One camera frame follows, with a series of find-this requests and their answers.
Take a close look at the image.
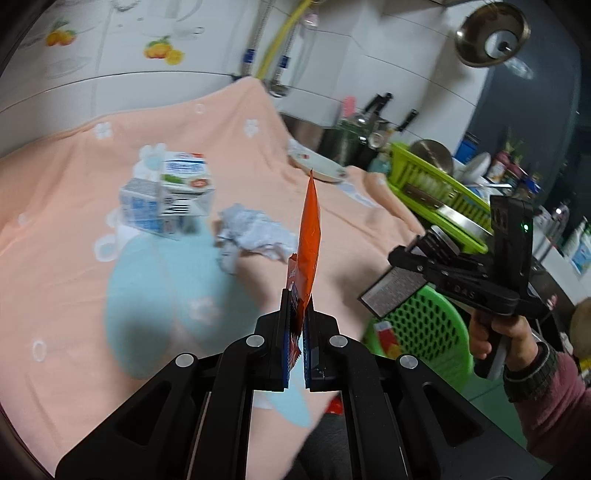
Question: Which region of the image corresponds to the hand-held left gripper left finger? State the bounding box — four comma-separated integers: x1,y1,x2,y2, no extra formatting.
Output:
55,288,302,480

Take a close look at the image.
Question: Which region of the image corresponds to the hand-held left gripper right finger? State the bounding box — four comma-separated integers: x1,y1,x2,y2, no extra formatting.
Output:
304,295,546,480

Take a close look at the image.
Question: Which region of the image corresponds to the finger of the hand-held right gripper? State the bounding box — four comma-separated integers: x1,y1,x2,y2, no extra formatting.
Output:
387,228,463,278
358,266,430,319

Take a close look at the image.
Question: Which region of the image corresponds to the green perforated plastic basket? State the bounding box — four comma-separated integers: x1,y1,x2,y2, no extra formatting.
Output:
364,283,475,394

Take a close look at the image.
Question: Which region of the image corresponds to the orange snack packet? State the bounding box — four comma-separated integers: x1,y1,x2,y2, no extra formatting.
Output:
285,168,323,372

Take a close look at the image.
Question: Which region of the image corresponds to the person's right forearm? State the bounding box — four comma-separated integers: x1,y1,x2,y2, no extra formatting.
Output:
502,340,591,463

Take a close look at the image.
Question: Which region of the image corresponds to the person's right hand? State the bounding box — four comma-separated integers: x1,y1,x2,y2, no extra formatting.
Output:
467,313,542,371

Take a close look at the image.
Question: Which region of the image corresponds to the kitchen cleaver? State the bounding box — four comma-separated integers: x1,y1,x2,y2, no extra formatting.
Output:
403,182,491,232

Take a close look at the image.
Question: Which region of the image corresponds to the green plastic dish rack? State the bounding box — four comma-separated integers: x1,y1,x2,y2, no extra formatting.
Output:
386,141,493,256

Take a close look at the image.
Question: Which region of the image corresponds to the white detergent bottle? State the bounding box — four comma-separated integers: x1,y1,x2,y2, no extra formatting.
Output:
569,220,591,278

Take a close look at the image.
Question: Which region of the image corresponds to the steel bowl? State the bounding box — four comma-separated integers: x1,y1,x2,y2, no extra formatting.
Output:
409,138,454,175

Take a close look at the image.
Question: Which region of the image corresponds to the crumpled white paper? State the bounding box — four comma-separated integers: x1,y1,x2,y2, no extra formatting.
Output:
213,203,299,276

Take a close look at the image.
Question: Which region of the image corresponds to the dark utensil holder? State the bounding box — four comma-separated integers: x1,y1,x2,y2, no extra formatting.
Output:
318,119,371,168

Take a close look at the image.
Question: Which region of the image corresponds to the white printed dish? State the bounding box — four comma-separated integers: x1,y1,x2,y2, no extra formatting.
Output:
287,137,348,184

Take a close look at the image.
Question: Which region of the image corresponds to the green white milk carton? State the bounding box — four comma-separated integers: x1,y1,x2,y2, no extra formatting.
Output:
159,151,216,217

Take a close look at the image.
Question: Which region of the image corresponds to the blue white milk carton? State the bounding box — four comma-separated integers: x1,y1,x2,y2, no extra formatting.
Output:
119,177,184,242

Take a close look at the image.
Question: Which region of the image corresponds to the steel pot lid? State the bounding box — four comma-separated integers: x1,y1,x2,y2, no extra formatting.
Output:
454,2,531,69

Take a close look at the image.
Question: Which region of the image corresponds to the peach printed blanket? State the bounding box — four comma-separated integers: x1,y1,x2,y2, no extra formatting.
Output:
0,76,426,480

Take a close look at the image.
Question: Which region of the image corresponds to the black handled knife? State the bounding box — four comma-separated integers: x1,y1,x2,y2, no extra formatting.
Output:
396,108,419,136
364,92,394,126

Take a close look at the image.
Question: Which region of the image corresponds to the braided metal hose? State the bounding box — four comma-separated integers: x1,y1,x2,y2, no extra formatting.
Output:
265,18,302,97
241,0,274,77

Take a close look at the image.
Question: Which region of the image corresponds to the yellow gas hose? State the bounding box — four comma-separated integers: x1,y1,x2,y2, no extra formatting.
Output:
255,0,311,80

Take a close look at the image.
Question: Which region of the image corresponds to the orange fruit wall sticker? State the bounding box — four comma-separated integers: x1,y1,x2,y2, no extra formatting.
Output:
143,36,185,65
45,19,77,48

